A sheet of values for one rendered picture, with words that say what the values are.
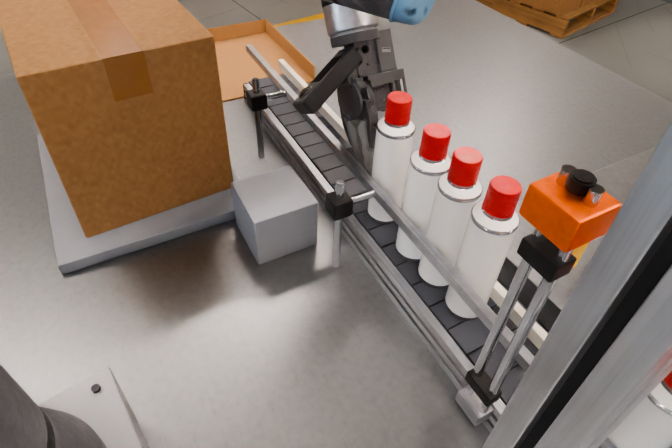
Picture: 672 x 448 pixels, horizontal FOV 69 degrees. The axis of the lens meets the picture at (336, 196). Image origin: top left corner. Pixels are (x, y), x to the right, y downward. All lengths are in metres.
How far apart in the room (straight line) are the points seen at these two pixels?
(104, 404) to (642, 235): 0.48
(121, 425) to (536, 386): 0.37
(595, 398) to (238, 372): 0.46
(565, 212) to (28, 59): 0.61
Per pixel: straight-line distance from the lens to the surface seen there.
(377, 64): 0.75
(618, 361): 0.27
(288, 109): 1.00
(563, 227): 0.35
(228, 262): 0.77
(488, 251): 0.56
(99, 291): 0.78
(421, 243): 0.62
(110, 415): 0.55
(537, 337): 0.64
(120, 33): 0.75
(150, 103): 0.73
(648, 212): 0.23
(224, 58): 1.31
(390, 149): 0.66
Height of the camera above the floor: 1.41
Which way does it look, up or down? 42 degrees down
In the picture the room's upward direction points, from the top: 3 degrees clockwise
